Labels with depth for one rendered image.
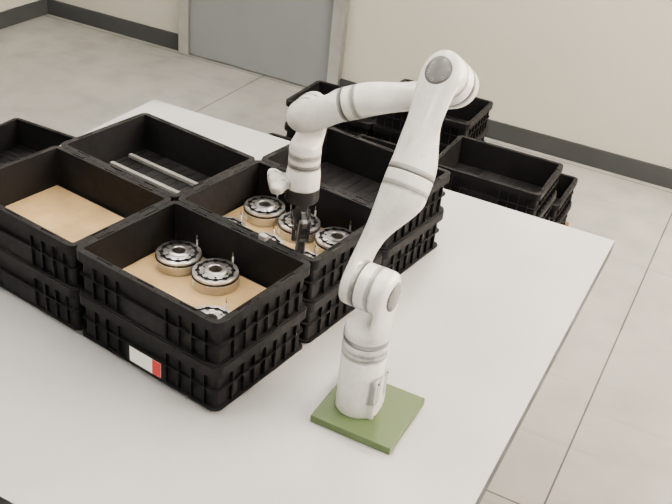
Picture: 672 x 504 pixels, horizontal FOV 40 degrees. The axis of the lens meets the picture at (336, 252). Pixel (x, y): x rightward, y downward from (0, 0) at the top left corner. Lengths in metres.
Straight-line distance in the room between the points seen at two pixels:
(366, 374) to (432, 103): 0.53
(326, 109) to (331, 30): 3.30
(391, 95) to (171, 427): 0.78
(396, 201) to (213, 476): 0.61
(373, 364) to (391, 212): 0.30
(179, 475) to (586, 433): 1.67
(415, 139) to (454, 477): 0.64
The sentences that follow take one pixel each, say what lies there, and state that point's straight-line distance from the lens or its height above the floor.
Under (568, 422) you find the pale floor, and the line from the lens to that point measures 3.13.
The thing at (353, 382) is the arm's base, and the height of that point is 0.81.
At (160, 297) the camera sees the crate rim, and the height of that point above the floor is 0.92.
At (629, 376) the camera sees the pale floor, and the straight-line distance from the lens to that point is 3.41.
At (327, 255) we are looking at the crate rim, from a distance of 1.96.
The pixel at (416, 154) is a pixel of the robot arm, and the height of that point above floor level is 1.24.
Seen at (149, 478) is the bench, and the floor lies 0.70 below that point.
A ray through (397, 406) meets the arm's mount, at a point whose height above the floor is 0.72.
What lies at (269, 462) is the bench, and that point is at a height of 0.70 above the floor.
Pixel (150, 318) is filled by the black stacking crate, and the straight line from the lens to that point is 1.87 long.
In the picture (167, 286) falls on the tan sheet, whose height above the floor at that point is 0.83.
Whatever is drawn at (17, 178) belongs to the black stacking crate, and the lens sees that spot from 2.34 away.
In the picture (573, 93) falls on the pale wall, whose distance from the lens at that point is 4.80.
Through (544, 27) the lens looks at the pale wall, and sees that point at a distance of 4.75.
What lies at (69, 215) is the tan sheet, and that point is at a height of 0.83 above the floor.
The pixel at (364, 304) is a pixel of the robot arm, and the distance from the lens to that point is 1.70.
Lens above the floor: 1.95
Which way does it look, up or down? 31 degrees down
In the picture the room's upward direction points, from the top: 6 degrees clockwise
